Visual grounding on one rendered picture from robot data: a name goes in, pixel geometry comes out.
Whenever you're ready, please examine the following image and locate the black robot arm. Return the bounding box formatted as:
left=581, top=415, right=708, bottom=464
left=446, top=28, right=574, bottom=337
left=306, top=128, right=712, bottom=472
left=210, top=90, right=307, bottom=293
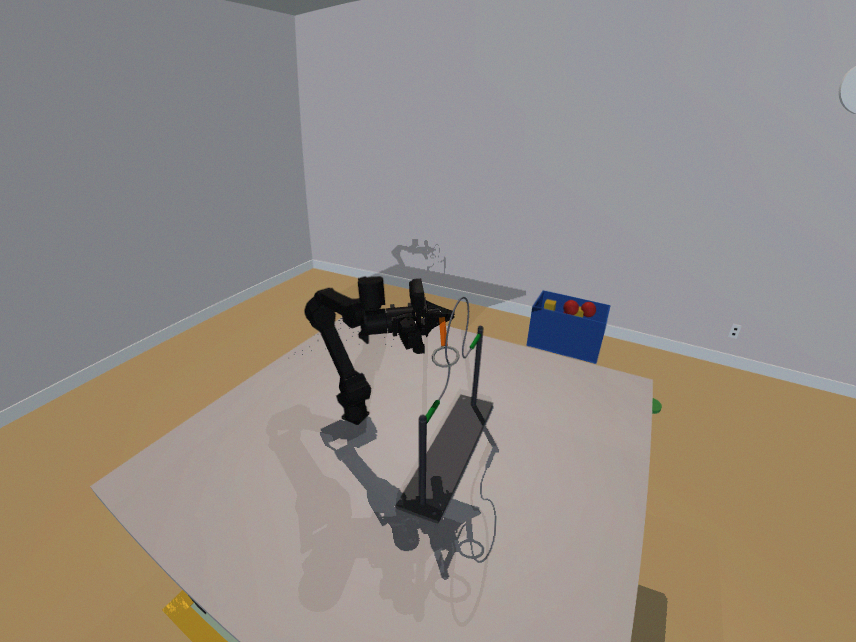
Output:
left=304, top=276, right=422, bottom=425

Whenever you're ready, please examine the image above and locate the orange bar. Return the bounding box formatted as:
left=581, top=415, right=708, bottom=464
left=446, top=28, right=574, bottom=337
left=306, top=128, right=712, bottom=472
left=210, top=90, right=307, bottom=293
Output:
left=432, top=317, right=460, bottom=368

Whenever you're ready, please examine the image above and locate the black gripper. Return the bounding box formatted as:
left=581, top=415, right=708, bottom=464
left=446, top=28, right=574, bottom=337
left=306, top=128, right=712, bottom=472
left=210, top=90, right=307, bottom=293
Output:
left=386, top=278, right=452, bottom=354

